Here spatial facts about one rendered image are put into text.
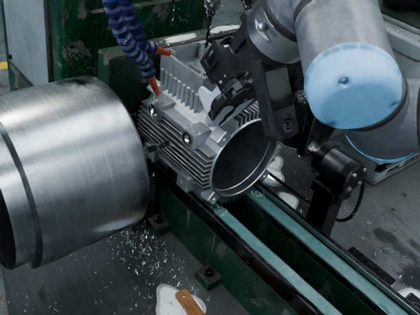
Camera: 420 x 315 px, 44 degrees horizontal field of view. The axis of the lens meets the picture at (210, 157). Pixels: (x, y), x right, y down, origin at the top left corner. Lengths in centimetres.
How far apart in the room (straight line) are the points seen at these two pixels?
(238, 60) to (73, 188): 28
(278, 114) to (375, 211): 58
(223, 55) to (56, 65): 39
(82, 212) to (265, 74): 30
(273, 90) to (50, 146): 30
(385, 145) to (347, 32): 17
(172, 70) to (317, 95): 44
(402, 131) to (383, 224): 60
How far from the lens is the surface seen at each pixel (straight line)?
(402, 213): 126
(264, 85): 70
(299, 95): 101
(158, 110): 90
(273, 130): 70
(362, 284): 89
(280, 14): 63
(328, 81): 51
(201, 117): 87
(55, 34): 98
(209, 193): 89
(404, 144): 64
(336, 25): 53
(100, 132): 71
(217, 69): 75
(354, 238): 114
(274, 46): 65
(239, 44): 72
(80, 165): 69
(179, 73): 90
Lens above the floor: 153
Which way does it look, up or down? 36 degrees down
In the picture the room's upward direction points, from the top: 9 degrees clockwise
